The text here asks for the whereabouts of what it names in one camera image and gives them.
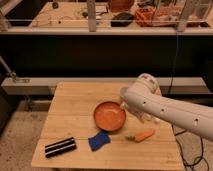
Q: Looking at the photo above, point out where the orange ceramic bowl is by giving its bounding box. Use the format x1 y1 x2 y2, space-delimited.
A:
93 101 126 131

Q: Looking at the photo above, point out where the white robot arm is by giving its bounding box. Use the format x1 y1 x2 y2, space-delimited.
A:
120 73 213 141

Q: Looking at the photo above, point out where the white tube bottle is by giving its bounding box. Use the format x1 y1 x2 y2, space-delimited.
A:
142 114 160 124

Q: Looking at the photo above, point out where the blue sponge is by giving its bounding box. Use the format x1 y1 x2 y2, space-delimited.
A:
88 131 111 151

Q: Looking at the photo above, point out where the orange toy carrot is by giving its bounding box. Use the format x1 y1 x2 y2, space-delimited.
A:
126 129 155 143

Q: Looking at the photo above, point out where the black object on shelf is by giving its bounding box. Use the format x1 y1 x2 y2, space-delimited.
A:
110 12 134 27

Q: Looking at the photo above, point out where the black white striped block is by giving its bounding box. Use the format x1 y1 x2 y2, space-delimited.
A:
45 137 77 158

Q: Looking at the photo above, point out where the orange box on shelf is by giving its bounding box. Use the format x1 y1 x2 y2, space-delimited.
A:
135 8 174 27

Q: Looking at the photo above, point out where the grey metal clamp rod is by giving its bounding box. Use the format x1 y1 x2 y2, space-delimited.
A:
0 54 31 84

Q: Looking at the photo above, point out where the grey metal bench rail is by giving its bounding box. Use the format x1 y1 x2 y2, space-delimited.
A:
1 77 213 95

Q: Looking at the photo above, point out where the white vertical post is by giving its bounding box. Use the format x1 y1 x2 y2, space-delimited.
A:
87 0 96 32

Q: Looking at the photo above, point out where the blue hanging cable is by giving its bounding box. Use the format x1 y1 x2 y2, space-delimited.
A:
166 30 180 96

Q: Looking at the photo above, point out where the black power cable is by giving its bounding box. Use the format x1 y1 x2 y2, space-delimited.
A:
171 124 211 171

